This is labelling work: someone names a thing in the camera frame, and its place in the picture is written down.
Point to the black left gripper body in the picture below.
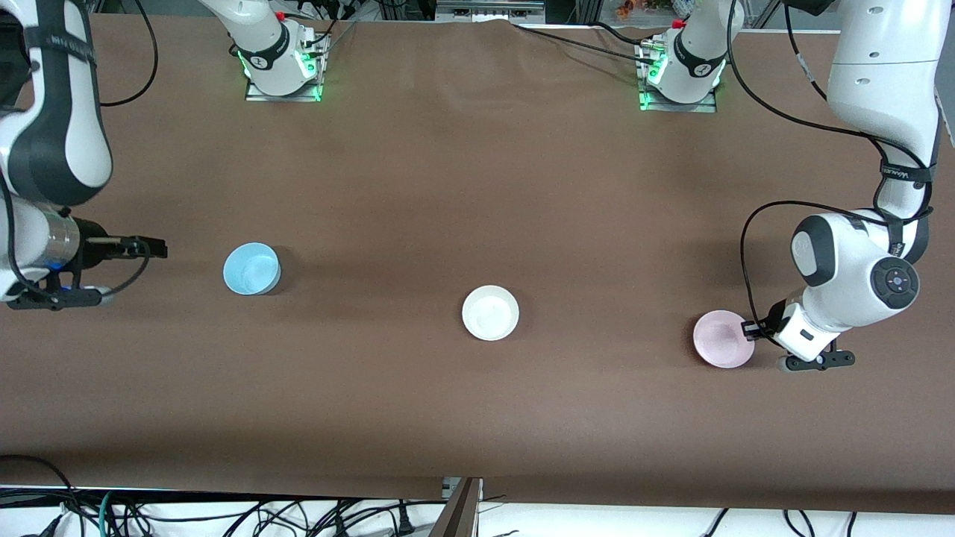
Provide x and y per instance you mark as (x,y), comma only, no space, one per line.
(766,323)

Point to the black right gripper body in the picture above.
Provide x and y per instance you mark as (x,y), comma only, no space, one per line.
(92,249)

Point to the pink bowl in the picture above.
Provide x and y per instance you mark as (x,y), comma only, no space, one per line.
(720,339)

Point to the blue bowl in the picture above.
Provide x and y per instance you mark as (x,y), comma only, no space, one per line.
(251,268)

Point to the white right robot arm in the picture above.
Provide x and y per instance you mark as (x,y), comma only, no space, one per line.
(67,112)

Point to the white bowl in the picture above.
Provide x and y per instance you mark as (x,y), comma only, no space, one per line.
(490,313)

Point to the brown table cloth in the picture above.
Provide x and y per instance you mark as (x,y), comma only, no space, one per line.
(477,186)

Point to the black power plug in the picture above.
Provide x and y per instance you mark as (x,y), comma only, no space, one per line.
(404,522)

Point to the grey power strip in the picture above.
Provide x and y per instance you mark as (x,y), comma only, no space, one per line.
(489,9)

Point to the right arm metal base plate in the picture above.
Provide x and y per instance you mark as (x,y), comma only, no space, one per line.
(298,97)

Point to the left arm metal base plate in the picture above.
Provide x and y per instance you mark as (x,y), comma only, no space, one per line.
(671,108)

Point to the grey metal post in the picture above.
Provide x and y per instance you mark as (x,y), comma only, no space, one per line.
(456,514)

